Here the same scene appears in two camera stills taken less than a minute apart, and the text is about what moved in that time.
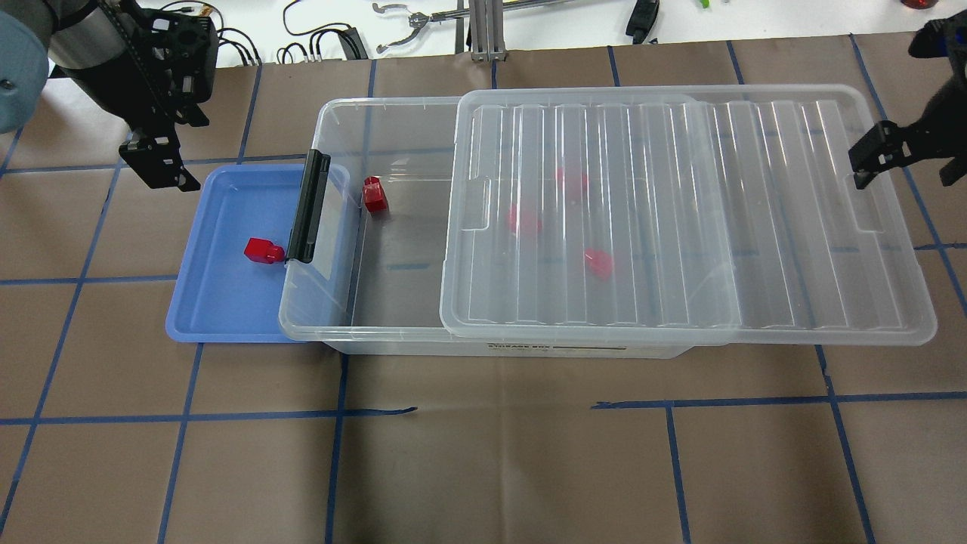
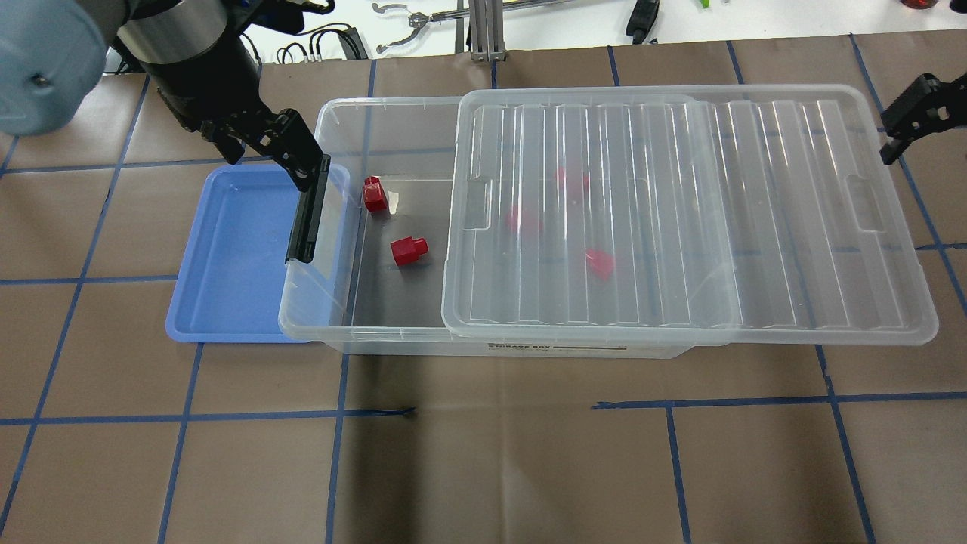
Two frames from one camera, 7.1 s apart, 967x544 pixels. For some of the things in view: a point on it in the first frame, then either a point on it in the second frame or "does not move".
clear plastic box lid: [724, 212] does not move
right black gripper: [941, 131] -> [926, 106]
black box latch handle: [308, 207] does not move
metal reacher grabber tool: [418, 20] does not move
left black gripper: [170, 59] -> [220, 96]
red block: [264, 251] -> [407, 250]
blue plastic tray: [222, 294] does not move
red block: [523, 221] does not move
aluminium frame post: [487, 35] does not move
